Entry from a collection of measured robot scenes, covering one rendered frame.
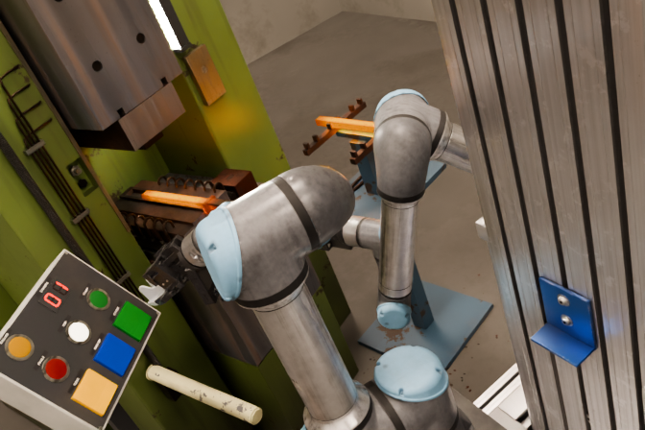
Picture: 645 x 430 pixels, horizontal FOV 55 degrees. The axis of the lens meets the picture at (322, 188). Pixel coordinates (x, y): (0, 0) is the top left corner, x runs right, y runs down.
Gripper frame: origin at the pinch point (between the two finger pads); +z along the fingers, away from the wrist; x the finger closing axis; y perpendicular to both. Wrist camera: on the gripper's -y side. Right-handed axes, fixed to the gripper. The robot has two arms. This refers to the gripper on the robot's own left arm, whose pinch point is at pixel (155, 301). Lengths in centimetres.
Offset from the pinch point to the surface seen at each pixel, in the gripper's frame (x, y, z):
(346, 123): -84, -24, -24
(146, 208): -52, 9, 29
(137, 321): -0.4, -0.9, 9.6
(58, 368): 19.7, 9.3, 10.0
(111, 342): 8.1, 2.1, 9.6
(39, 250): -14.2, 26.2, 25.5
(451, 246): -130, -115, 12
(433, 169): -89, -59, -30
